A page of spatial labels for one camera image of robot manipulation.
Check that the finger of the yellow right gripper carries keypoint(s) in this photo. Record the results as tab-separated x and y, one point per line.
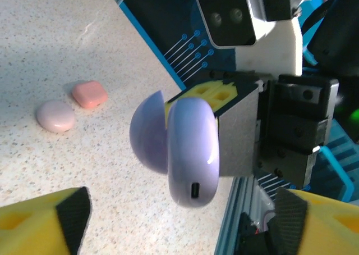
167	111
238	131

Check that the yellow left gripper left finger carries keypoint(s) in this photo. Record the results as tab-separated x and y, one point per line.
31	232

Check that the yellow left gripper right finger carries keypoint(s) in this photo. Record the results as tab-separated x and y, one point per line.
322	229

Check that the lilac round charging case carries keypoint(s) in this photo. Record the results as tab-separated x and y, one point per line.
193	148

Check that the peach square charging case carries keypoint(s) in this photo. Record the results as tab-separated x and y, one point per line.
89	94

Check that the pink round charging case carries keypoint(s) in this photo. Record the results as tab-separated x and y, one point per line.
55	116

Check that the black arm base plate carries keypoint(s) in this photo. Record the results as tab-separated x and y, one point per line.
252	243

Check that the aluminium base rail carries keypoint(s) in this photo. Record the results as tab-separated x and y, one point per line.
232	210

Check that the blue printed enclosure panel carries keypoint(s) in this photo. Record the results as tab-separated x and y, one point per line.
157	13

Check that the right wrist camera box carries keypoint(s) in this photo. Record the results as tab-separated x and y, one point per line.
224	16

